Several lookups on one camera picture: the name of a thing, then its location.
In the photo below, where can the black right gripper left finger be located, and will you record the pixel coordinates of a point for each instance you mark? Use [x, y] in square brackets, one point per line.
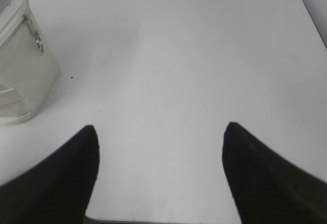
[59, 188]

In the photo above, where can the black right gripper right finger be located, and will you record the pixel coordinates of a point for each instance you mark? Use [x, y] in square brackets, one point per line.
[266, 187]

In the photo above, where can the cream canvas zipper bag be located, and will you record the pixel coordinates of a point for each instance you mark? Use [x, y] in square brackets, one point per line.
[27, 75]

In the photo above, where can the silver zipper pull with ring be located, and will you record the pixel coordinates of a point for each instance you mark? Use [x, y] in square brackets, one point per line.
[34, 32]

